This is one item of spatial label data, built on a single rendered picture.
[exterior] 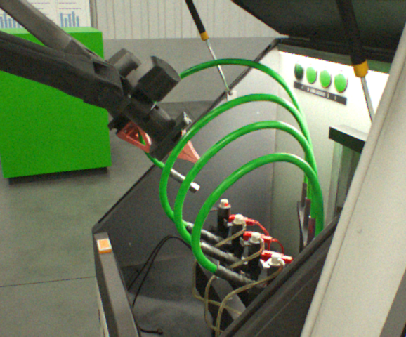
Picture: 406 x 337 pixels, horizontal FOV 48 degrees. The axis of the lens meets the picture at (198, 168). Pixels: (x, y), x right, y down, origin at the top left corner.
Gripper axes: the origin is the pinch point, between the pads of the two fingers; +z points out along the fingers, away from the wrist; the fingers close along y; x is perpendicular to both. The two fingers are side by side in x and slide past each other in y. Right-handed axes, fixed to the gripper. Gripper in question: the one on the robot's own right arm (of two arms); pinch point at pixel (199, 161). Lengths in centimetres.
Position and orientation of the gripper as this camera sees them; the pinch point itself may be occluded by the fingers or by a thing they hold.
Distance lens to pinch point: 94.6
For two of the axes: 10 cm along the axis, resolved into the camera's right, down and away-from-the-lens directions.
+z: 7.1, 6.4, 2.9
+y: 7.0, -6.8, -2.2
